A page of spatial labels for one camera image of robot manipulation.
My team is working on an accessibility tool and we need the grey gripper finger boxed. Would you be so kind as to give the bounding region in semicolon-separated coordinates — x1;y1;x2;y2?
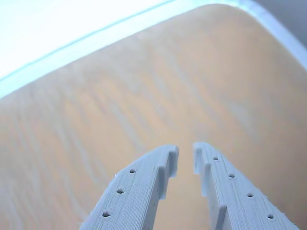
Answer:
192;141;301;230
80;143;180;230

